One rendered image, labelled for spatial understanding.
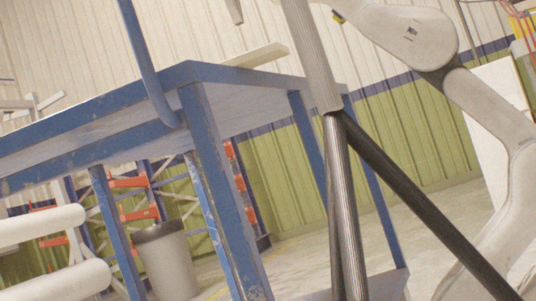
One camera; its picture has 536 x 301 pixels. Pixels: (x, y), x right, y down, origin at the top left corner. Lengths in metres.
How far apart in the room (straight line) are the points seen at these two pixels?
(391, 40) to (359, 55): 7.33
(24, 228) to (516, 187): 4.01
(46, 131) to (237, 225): 0.43
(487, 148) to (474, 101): 3.26
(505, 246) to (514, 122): 0.29
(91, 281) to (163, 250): 1.07
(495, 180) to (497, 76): 0.69
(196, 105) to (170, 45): 8.44
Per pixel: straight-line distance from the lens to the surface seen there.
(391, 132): 9.03
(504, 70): 5.05
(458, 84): 1.79
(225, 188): 1.34
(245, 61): 1.60
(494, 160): 5.06
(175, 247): 6.59
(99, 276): 5.80
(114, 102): 1.42
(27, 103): 6.33
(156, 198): 9.37
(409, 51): 1.76
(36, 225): 5.38
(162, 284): 6.63
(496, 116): 1.79
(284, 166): 9.28
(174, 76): 1.37
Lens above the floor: 0.79
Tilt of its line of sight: 4 degrees up
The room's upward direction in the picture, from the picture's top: 19 degrees counter-clockwise
